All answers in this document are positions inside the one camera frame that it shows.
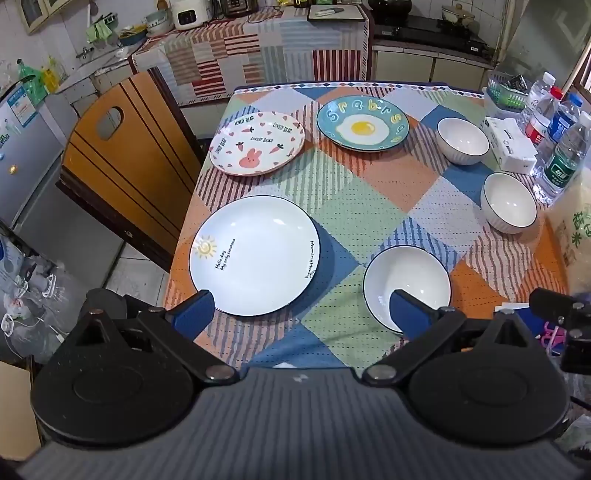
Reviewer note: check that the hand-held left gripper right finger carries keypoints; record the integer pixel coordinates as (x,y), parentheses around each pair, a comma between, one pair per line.
(406,314)

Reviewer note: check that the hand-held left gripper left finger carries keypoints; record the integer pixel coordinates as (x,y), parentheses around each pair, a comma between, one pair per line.
(196,314)

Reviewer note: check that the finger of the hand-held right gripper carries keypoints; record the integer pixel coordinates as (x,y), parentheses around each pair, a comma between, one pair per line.
(556,304)

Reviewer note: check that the white bowl with dark rim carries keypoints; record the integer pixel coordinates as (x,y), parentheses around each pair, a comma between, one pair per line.
(406,272)
(461,136)
(508,201)

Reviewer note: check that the stack of pale bowls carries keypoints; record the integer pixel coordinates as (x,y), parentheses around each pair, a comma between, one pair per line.
(159,21)

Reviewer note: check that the pink plastic clip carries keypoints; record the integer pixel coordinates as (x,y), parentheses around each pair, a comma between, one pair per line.
(549,336)

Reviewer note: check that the clear rice bag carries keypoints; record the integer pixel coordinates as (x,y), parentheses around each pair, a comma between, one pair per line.
(572,240)

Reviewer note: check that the white sun print plate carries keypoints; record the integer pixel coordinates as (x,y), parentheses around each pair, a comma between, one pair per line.
(258,254)

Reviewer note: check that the colourful checked tablecloth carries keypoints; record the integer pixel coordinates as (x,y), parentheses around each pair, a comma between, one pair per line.
(369,194)

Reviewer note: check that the water bottle with green label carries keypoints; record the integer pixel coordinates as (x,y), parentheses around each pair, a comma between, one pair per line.
(561,168)

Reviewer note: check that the white tissue pack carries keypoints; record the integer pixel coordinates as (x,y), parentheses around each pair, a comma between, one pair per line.
(512,147)

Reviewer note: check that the orange wooden chair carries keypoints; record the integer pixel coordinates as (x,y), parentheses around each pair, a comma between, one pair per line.
(134,161)

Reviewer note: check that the clear plastic bags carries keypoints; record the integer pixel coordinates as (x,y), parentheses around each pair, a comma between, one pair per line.
(32,295)

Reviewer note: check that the water bottle with red label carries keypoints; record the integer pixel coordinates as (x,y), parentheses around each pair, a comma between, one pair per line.
(538,131)

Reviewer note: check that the pink bunny plate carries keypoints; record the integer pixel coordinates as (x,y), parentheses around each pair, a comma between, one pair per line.
(256,143)

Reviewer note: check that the water bottle with blue label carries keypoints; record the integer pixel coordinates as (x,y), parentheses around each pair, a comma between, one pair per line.
(562,122)

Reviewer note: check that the cardboard box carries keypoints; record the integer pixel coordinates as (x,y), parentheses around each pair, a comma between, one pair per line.
(18,401)

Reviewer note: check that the blue fried egg plate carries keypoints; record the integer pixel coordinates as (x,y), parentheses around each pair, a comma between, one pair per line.
(341,115)

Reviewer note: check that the clear bottle with white cap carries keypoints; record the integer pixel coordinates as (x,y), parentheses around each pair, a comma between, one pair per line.
(540,94)

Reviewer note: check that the green plastic basket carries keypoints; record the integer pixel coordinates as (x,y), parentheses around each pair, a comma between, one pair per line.
(501,94)

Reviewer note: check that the grey refrigerator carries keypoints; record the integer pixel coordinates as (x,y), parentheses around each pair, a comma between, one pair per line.
(27,161)

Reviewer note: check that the striped patchwork counter cloth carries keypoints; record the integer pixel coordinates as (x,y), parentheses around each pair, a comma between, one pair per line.
(258,55)

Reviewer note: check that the yellow detergent bottle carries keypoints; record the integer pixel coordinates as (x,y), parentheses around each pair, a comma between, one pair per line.
(53,76)

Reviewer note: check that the black gas stove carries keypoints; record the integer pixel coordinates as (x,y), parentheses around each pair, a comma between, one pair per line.
(429,34)

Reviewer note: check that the metal faucet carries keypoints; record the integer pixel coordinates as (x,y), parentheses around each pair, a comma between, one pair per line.
(85,53)

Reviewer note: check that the blue basin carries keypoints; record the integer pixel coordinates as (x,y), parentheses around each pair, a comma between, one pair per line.
(133,37)

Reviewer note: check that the green plastic bottle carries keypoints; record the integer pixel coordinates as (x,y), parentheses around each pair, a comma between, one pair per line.
(30,83)

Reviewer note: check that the green cloth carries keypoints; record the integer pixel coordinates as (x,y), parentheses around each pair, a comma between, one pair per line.
(99,32)

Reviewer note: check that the white rice cooker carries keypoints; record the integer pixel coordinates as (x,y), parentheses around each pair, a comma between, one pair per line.
(189,14)

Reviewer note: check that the cooking pot with glass lid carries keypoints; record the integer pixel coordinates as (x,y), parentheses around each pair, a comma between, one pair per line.
(457,16)

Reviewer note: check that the black wok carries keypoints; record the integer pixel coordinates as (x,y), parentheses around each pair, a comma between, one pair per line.
(390,7)

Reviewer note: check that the black-edged cutting board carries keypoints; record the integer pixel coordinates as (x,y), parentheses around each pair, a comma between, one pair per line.
(334,13)

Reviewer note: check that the steel pressure cooker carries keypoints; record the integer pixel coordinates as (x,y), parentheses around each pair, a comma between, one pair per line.
(235,5)

